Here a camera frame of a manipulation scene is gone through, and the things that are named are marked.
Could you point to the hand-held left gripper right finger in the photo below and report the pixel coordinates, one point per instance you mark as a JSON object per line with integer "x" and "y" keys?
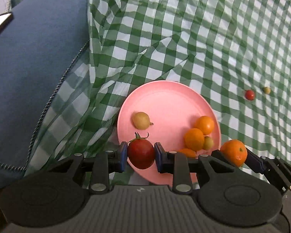
{"x": 158, "y": 159}

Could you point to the small round yellow fruit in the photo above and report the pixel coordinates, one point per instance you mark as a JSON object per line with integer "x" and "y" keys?
{"x": 266, "y": 90}

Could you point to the yellow fruit with stem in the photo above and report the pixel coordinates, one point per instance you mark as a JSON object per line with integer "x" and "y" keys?
{"x": 140, "y": 120}

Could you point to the pink round plate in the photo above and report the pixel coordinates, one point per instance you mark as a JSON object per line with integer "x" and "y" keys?
{"x": 167, "y": 106}

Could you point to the black smartphone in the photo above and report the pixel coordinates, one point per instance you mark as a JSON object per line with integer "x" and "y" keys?
{"x": 0, "y": 24}

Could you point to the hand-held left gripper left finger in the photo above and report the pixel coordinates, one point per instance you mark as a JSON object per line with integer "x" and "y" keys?
{"x": 122, "y": 156}

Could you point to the orange tangerine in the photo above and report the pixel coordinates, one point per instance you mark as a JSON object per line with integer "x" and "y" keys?
{"x": 234, "y": 152}
{"x": 188, "y": 152}
{"x": 194, "y": 139}

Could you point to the red cherry tomato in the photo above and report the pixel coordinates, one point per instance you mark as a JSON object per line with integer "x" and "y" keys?
{"x": 249, "y": 94}
{"x": 140, "y": 154}

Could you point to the dark blue zippered cushion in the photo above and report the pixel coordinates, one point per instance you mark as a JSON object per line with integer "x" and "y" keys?
{"x": 34, "y": 77}

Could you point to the large smooth orange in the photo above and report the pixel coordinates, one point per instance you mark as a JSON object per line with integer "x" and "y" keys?
{"x": 204, "y": 125}

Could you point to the small yellow green fruit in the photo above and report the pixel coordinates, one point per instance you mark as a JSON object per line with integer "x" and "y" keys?
{"x": 208, "y": 143}

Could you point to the green white checked tablecloth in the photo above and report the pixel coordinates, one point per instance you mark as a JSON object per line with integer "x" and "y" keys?
{"x": 184, "y": 41}

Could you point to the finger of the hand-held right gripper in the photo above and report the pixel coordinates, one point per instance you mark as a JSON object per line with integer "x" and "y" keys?
{"x": 255, "y": 162}
{"x": 219, "y": 154}

